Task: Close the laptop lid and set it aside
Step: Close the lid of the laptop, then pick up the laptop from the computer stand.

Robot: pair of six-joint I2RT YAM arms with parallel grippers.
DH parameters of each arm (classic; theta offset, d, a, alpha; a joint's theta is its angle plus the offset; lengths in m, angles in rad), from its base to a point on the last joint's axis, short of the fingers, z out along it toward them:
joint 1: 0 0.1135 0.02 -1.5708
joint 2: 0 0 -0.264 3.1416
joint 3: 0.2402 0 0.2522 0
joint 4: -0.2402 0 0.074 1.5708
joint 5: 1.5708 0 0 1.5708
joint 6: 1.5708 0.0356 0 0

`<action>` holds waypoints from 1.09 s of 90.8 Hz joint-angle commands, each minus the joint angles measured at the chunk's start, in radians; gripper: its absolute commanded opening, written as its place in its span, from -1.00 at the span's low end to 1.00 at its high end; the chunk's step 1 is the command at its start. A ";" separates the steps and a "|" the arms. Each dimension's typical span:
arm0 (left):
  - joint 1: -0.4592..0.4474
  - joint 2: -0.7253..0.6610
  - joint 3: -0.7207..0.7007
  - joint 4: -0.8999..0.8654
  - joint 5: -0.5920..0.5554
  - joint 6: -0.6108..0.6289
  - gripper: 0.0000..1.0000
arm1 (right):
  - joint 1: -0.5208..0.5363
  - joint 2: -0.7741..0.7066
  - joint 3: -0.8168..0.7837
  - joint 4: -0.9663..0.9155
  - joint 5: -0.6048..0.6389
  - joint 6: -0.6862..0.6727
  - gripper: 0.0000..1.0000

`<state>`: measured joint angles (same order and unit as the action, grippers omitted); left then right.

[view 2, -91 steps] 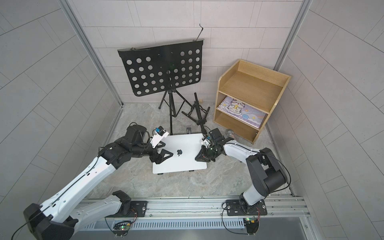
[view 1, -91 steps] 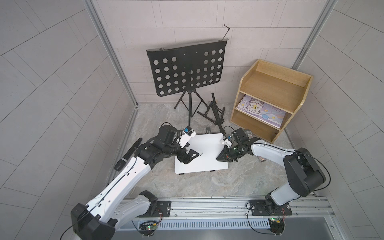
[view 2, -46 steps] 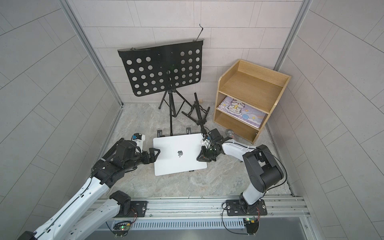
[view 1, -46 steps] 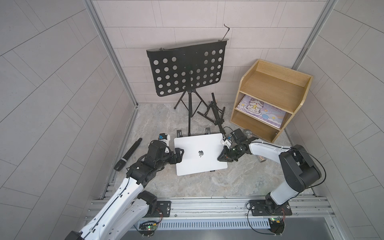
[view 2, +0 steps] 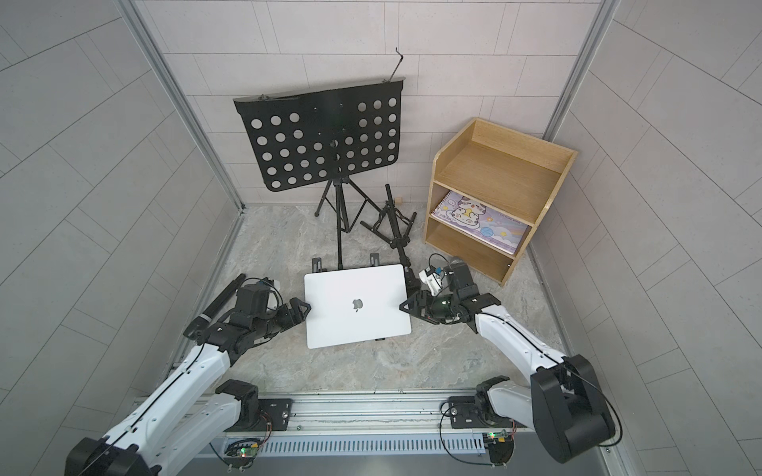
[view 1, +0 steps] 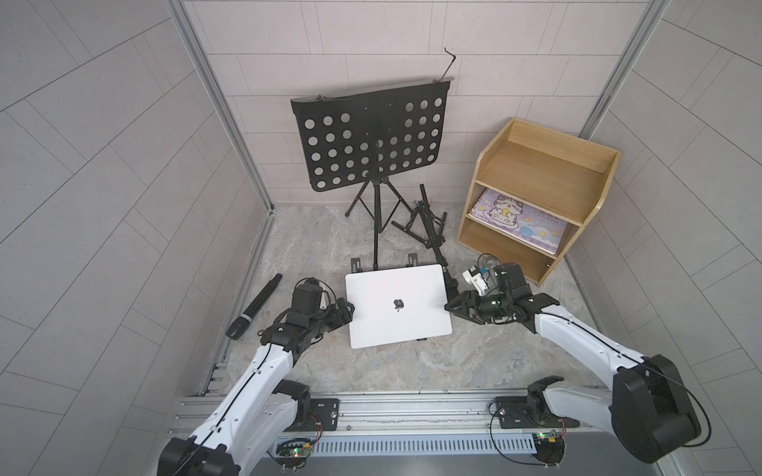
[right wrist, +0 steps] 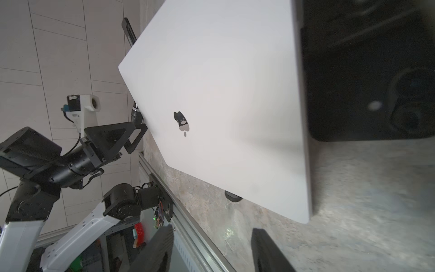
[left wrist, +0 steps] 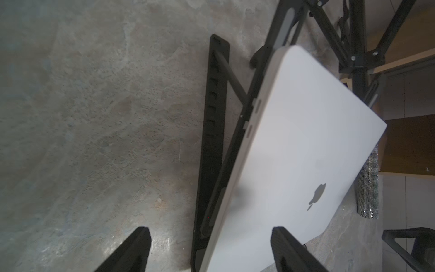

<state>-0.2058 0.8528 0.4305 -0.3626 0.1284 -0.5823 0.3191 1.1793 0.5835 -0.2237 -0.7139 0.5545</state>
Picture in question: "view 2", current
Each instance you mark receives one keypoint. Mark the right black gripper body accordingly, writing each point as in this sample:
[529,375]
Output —
[441,308]

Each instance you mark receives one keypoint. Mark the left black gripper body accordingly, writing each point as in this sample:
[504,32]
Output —
[280,312]

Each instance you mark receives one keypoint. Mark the silver laptop computer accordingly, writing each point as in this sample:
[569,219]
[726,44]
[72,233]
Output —
[397,322]

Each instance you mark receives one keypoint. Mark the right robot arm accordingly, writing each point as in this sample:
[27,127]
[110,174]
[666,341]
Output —
[561,401]

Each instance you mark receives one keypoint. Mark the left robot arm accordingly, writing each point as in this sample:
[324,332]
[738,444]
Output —
[193,407]

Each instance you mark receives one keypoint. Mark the black folding laptop stand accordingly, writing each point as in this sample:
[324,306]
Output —
[345,262]

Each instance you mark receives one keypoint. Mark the purple cartoon spiral notebook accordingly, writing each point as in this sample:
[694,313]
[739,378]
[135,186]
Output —
[481,222]

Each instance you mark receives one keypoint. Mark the wooden shelf unit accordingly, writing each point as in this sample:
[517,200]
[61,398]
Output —
[511,172]

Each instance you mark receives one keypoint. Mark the left circuit board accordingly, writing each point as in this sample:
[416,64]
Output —
[242,453]

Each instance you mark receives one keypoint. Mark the circuit board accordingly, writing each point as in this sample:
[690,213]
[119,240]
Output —
[242,453]
[500,447]

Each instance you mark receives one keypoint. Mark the right circuit board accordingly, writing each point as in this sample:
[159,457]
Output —
[500,447]

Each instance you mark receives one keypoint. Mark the black perforated music stand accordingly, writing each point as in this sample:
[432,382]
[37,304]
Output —
[324,137]

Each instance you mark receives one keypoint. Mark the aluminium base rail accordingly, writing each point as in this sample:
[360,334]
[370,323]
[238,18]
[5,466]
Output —
[363,413]

